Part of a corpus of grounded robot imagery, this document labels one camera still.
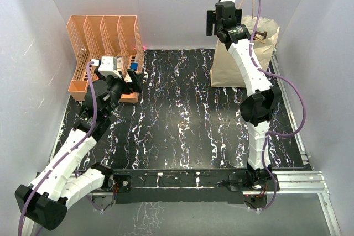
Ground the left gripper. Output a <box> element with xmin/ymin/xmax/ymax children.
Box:
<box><xmin>96</xmin><ymin>68</ymin><xmax>143</xmax><ymax>117</ymax></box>

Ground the brown paper bag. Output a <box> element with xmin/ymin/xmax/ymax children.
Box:
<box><xmin>210</xmin><ymin>17</ymin><xmax>280</xmax><ymax>88</ymax></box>

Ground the brown Kettle chips bag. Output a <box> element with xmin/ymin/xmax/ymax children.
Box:
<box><xmin>253</xmin><ymin>30</ymin><xmax>268</xmax><ymax>44</ymax></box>

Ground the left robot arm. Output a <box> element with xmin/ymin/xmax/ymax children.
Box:
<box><xmin>15</xmin><ymin>69</ymin><xmax>144</xmax><ymax>235</ymax></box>

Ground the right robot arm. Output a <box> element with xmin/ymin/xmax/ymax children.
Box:
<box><xmin>206</xmin><ymin>1</ymin><xmax>281</xmax><ymax>192</ymax></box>

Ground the blue stamp block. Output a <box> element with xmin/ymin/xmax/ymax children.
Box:
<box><xmin>131</xmin><ymin>62</ymin><xmax>138</xmax><ymax>70</ymax></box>

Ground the orange plastic file organizer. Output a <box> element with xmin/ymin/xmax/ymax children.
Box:
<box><xmin>66</xmin><ymin>15</ymin><xmax>144</xmax><ymax>101</ymax></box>

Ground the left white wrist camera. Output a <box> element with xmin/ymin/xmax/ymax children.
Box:
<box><xmin>91</xmin><ymin>56</ymin><xmax>123</xmax><ymax>76</ymax></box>

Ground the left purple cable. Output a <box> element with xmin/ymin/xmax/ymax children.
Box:
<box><xmin>17</xmin><ymin>60</ymin><xmax>111</xmax><ymax>236</ymax></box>

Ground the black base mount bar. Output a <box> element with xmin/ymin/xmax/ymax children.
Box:
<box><xmin>110</xmin><ymin>168</ymin><xmax>280</xmax><ymax>205</ymax></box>

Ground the aluminium frame rail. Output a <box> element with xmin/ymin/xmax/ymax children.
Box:
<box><xmin>22</xmin><ymin>48</ymin><xmax>342</xmax><ymax>236</ymax></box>

